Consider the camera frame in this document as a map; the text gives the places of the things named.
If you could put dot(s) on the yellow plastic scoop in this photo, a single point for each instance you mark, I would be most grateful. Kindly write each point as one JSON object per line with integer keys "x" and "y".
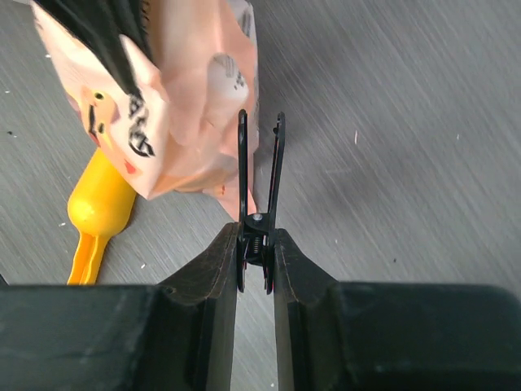
{"x": 99, "y": 207}

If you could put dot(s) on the black bag clip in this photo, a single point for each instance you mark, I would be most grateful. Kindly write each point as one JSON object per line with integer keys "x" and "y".
{"x": 257, "y": 233}

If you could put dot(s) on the pink cat litter bag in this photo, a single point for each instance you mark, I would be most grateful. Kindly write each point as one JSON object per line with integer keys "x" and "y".
{"x": 181, "y": 132}

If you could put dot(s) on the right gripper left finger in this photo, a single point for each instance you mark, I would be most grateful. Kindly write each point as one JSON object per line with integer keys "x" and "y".
{"x": 199, "y": 325}

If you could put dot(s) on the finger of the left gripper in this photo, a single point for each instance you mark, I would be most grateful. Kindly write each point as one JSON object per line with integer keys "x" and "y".
{"x": 99, "y": 24}

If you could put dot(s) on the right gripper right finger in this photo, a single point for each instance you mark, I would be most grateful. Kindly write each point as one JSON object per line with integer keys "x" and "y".
{"x": 298, "y": 284}

